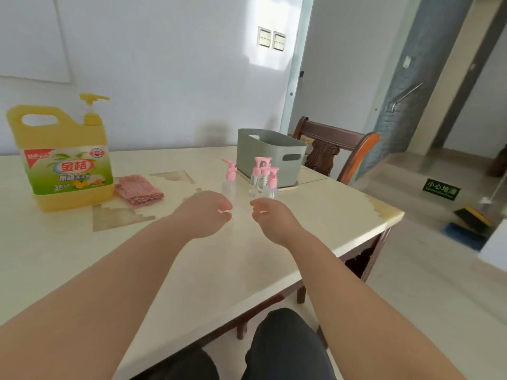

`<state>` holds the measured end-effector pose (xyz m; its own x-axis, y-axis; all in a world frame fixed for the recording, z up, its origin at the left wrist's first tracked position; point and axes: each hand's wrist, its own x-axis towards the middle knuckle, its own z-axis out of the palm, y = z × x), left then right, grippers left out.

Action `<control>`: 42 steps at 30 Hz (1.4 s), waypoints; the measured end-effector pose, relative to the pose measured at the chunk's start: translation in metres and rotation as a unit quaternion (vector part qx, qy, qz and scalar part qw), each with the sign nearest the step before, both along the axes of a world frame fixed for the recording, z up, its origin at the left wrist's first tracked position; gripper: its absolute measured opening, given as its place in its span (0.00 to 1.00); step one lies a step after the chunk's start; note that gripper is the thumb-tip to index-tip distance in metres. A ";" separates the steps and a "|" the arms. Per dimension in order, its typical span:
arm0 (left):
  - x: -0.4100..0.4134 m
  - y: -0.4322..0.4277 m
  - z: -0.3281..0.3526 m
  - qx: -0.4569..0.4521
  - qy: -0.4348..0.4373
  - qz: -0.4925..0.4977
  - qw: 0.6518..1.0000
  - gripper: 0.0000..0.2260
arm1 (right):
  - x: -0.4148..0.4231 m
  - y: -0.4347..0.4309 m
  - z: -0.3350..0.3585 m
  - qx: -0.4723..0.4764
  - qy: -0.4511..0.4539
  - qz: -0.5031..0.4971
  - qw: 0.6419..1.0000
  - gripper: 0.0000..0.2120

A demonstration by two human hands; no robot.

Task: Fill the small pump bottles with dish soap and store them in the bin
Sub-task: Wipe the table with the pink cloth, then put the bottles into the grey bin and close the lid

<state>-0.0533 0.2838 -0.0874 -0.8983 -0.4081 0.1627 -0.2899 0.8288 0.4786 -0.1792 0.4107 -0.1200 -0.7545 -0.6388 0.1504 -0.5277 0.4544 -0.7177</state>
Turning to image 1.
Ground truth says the person's left hand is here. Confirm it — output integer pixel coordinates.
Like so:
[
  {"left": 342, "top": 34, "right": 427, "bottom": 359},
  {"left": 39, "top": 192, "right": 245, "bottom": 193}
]
[{"left": 172, "top": 190, "right": 233, "bottom": 240}]

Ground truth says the person's right hand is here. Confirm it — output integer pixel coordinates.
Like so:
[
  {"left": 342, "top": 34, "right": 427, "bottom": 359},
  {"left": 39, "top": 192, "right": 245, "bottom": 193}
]
[{"left": 249, "top": 197, "right": 308, "bottom": 248}]

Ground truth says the pink textured cloth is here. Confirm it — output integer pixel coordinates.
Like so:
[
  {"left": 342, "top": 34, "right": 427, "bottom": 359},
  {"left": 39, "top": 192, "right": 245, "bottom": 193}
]
[{"left": 114, "top": 174, "right": 165, "bottom": 206}]

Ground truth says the grey-green plastic basket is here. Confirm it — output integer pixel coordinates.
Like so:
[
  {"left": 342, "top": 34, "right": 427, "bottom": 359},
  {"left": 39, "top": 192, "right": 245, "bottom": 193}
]
[{"left": 237, "top": 128, "right": 308, "bottom": 189}]

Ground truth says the yellow detergent jug with pump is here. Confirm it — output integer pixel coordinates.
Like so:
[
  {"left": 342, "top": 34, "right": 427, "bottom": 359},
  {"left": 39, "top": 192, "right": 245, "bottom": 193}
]
[{"left": 6, "top": 93, "right": 115, "bottom": 213}]

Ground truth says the person's left forearm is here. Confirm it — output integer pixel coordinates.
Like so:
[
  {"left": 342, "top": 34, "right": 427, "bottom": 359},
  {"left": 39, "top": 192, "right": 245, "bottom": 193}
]
[{"left": 0, "top": 217, "right": 195, "bottom": 380}]

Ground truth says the person's right forearm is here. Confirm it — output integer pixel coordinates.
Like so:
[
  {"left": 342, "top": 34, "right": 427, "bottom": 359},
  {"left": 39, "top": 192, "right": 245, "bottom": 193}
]
[{"left": 285, "top": 229, "right": 468, "bottom": 380}]

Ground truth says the person's right leg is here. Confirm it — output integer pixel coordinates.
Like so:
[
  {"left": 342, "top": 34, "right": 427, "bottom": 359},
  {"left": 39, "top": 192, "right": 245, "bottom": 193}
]
[{"left": 241, "top": 307, "right": 337, "bottom": 380}]

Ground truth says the person's leg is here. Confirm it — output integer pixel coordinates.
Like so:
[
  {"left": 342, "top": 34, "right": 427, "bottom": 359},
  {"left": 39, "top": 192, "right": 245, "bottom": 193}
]
[
  {"left": 130, "top": 346, "right": 221, "bottom": 380},
  {"left": 241, "top": 307, "right": 337, "bottom": 380}
]

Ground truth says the person's left leg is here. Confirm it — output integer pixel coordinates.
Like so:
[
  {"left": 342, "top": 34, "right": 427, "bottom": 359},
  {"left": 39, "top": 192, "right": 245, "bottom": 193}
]
[{"left": 130, "top": 346, "right": 221, "bottom": 380}]

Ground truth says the cream tray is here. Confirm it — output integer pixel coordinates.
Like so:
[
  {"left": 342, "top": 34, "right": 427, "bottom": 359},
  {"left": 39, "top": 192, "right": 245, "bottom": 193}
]
[{"left": 237, "top": 169, "right": 301, "bottom": 192}]

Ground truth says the dark wooden chair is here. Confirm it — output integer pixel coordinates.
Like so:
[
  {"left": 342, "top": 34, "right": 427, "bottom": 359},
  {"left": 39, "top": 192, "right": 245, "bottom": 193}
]
[{"left": 292, "top": 116, "right": 381, "bottom": 186}]

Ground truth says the green floor sign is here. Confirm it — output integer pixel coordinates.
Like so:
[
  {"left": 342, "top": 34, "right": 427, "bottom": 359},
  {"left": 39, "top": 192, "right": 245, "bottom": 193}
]
[{"left": 421, "top": 177, "right": 462, "bottom": 201}]

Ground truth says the grey metal handrail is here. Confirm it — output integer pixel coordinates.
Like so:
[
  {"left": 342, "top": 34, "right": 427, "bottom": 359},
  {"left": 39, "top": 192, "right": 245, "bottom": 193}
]
[{"left": 386, "top": 82, "right": 424, "bottom": 113}]

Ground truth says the blue dustpan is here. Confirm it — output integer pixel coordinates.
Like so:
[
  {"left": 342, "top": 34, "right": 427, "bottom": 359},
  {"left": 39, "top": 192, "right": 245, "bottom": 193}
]
[{"left": 440, "top": 221, "right": 488, "bottom": 252}]

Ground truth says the yellow and black broom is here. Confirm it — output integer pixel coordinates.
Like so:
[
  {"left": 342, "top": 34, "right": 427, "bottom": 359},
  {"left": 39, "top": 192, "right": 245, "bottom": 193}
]
[{"left": 453, "top": 169, "right": 507, "bottom": 234}]

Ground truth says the white door frame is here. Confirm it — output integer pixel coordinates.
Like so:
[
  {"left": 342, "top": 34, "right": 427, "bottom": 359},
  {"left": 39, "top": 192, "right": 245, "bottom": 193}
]
[{"left": 279, "top": 0, "right": 316, "bottom": 135}]

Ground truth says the white wall board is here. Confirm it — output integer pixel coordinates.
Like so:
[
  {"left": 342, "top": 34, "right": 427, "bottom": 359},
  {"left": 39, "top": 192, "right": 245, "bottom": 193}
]
[{"left": 0, "top": 0, "right": 72, "bottom": 83}]

